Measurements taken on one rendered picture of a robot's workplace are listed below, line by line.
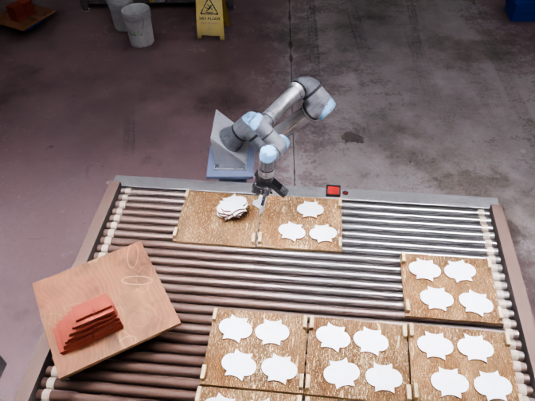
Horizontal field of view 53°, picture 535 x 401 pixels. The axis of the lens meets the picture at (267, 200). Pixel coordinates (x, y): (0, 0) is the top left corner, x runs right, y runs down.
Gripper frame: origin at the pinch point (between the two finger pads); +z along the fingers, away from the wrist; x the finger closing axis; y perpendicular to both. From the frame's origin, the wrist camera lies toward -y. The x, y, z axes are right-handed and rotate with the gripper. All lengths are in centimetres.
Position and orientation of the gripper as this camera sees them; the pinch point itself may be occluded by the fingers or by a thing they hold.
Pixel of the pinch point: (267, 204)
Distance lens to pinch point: 265.8
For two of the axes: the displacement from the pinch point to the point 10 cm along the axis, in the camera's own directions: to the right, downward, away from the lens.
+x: -3.6, 6.7, -6.5
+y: -9.3, -3.2, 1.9
